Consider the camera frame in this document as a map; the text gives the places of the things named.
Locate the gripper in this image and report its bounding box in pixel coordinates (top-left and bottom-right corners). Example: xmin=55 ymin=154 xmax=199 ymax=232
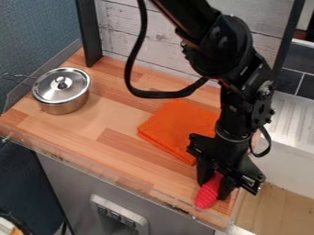
xmin=186 ymin=133 xmax=268 ymax=201

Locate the red fork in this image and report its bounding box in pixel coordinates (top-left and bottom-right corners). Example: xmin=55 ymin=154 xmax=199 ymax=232
xmin=194 ymin=171 xmax=226 ymax=210

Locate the orange cloth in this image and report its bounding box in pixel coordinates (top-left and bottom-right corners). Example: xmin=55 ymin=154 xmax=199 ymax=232
xmin=136 ymin=98 xmax=221 ymax=166

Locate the silver pot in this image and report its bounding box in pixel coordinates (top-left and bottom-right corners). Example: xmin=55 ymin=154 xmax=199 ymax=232
xmin=30 ymin=67 xmax=93 ymax=116

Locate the silver pot lid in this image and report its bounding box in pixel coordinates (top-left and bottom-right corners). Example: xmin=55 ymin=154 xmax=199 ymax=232
xmin=30 ymin=67 xmax=93 ymax=104

